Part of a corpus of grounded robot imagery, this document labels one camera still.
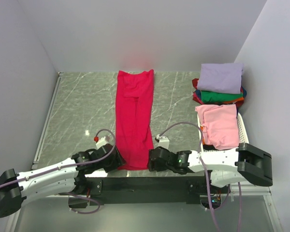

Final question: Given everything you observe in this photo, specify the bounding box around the folded lavender t shirt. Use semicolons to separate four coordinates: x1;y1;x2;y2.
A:
197;63;244;94

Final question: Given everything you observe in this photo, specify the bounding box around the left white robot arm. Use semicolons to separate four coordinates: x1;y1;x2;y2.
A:
0;144;126;218

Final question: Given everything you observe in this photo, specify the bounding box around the orange garment in basket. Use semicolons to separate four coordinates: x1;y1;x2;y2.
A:
201;125;207;145

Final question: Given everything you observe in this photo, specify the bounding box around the aluminium extrusion rail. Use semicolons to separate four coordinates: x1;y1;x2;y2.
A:
230;182;271;196

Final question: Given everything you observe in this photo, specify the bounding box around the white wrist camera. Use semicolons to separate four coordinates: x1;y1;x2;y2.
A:
155;134;170;149
93;135;110;149

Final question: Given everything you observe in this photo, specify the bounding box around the crimson red t shirt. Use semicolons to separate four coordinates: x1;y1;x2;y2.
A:
116;70;154;171

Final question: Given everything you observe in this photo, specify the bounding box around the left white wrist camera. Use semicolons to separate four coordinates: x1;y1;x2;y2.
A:
93;135;110;149

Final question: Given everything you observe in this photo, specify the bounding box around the white perforated laundry basket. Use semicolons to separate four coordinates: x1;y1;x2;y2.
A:
201;113;249;152

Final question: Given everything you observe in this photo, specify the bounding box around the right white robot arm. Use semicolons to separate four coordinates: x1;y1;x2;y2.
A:
148;143;273;193

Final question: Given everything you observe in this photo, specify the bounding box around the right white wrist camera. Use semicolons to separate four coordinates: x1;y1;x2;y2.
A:
155;134;170;149

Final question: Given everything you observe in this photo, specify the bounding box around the pink t shirt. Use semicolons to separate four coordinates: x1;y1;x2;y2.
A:
195;104;239;150

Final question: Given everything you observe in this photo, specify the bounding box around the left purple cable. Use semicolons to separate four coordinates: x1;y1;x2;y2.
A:
0;129;116;215

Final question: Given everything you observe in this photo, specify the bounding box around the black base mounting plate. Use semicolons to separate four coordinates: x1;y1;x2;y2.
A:
71;175;207;205

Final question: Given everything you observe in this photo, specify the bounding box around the folded green t shirt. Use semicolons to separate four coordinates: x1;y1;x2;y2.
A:
201;90;244;103

